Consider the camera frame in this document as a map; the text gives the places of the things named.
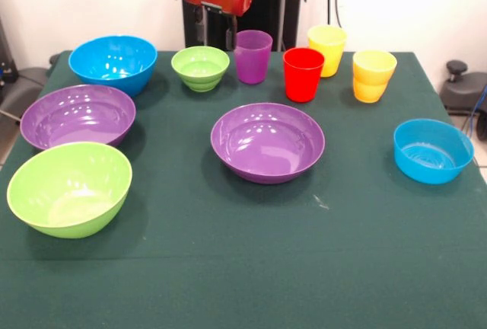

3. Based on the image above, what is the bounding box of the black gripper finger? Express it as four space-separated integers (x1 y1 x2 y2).
195 4 208 46
224 15 237 51

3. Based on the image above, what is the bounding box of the purple bowl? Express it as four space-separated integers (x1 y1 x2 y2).
210 102 326 185
20 84 137 151

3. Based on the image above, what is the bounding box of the purple cup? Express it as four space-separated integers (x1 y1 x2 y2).
234 30 274 85

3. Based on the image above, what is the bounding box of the small green bowl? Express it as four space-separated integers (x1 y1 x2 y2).
170 46 231 93

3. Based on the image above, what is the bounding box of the red cup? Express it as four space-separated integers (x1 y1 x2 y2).
282 47 326 104

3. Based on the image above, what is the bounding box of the large blue bowl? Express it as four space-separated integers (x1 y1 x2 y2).
68 35 158 98

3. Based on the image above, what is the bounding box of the yellow cup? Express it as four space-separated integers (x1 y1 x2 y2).
352 50 398 104
307 24 348 78

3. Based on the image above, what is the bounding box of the black equipment rack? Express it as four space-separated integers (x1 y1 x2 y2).
0 16 18 90

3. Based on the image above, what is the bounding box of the large green bowl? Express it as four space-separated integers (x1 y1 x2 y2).
6 142 133 239

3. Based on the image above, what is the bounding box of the dark green tablecloth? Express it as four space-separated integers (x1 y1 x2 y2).
0 50 487 329

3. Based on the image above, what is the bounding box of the small blue bowl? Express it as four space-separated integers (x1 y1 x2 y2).
393 118 476 185

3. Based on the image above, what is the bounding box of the grey pedestal foot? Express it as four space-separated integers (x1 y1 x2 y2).
0 66 49 117
439 59 487 117

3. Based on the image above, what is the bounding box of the blue floor cable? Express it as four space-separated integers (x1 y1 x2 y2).
466 81 487 132

